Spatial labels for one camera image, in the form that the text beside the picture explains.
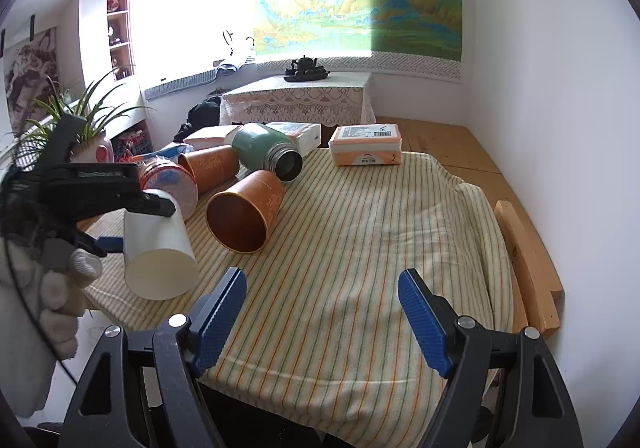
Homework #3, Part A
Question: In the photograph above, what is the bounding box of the red clear plastic cup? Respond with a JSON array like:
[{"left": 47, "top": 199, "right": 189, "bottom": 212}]
[{"left": 138, "top": 157, "right": 198, "bottom": 221}]

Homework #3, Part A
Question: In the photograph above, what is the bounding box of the orange paper cup rear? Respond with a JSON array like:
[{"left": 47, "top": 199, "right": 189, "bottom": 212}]
[{"left": 178, "top": 145, "right": 240, "bottom": 194}]

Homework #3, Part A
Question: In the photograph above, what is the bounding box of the orange paper cup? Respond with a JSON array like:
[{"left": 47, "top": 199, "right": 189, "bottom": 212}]
[
  {"left": 206, "top": 170, "right": 285, "bottom": 254},
  {"left": 178, "top": 145, "right": 240, "bottom": 194}
]

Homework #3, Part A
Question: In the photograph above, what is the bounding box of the orange paper cup front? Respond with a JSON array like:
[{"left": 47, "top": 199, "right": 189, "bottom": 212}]
[{"left": 206, "top": 170, "right": 285, "bottom": 254}]

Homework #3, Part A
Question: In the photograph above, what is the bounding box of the white gloved left hand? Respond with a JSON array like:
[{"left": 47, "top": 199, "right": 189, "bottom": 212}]
[{"left": 1, "top": 239, "right": 103, "bottom": 418}]

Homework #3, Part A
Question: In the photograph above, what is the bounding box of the potted spider plant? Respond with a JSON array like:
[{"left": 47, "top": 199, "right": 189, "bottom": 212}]
[{"left": 11, "top": 67, "right": 146, "bottom": 170}]

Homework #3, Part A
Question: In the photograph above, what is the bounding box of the striped tablecloth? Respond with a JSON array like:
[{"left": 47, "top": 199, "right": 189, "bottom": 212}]
[{"left": 87, "top": 149, "right": 513, "bottom": 447}]

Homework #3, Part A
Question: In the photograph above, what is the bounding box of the blue orange drink can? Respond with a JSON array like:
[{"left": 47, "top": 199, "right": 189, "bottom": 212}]
[{"left": 142, "top": 143, "right": 194, "bottom": 162}]

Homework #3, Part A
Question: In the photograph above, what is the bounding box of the tissue pack left white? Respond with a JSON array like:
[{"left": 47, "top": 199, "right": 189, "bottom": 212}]
[{"left": 184, "top": 124, "right": 240, "bottom": 150}]

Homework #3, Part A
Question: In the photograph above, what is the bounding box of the black bag on floor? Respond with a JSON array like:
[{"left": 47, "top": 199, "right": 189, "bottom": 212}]
[{"left": 174, "top": 95, "right": 221, "bottom": 143}]

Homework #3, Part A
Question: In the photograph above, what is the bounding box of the green thermos bottle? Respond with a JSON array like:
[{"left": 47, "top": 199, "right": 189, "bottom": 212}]
[{"left": 231, "top": 122, "right": 304, "bottom": 183}]

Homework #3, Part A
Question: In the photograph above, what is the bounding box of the tissue pack right orange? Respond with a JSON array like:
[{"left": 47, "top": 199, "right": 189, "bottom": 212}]
[{"left": 329, "top": 123, "right": 402, "bottom": 167}]

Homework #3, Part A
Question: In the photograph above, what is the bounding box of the white pink bookshelf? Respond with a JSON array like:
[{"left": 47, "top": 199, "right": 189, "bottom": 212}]
[{"left": 78, "top": 0, "right": 134, "bottom": 84}]

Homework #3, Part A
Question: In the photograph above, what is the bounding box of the tissue pack middle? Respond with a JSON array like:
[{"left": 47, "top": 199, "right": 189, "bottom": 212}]
[{"left": 268, "top": 122, "right": 321, "bottom": 158}]

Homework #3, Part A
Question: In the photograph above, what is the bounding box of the lace covered side table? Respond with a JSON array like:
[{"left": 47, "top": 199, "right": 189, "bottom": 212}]
[{"left": 219, "top": 72, "right": 376, "bottom": 127}]

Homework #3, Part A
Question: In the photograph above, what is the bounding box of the black teapot on tray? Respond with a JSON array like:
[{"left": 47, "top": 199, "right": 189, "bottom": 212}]
[{"left": 283, "top": 56, "right": 330, "bottom": 83}]

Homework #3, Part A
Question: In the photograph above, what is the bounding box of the ink painting wall scroll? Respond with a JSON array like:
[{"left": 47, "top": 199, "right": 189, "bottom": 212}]
[{"left": 3, "top": 27, "right": 58, "bottom": 135}]

